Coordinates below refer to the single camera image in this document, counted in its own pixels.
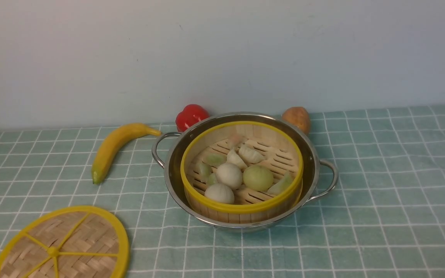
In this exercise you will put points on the bamboo steamer basket yellow rim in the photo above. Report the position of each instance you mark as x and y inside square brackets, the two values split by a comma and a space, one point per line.
[282, 154]

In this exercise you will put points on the white round bun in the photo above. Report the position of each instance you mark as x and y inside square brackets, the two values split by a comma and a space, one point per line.
[230, 175]
[220, 193]

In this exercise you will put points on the pink-tinted dumpling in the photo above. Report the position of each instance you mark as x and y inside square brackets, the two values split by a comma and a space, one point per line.
[235, 140]

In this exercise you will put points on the pale folded dumpling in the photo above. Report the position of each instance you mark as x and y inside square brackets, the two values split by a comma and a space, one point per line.
[233, 158]

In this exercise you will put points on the woven bamboo steamer lid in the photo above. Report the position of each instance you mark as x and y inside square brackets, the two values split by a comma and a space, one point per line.
[72, 242]

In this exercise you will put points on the stainless steel pot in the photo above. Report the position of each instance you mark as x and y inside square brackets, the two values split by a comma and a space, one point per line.
[319, 178]

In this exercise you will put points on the yellow banana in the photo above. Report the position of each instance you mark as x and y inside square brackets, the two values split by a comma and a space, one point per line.
[113, 143]

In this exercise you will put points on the white pleated dumpling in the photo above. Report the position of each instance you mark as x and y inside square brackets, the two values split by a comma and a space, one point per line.
[250, 155]

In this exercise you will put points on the white round bun centre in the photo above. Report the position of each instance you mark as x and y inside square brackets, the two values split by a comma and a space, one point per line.
[230, 175]

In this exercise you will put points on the green dumpling wedge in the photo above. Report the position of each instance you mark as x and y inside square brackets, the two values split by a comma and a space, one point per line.
[281, 185]

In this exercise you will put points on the green-tinted dumpling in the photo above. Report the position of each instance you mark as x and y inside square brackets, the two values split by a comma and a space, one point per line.
[204, 171]

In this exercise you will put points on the green round bun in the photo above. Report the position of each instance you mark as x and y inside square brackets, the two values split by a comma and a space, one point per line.
[258, 178]

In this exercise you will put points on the light green dumpling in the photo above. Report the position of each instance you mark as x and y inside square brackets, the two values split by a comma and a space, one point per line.
[214, 159]

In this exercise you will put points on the green checkered tablecloth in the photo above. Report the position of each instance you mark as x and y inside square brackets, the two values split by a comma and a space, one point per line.
[385, 218]

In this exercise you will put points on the red bell pepper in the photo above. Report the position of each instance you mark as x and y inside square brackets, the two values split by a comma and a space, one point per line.
[190, 115]

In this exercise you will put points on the brown potato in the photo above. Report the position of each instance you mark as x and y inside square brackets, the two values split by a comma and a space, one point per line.
[299, 117]

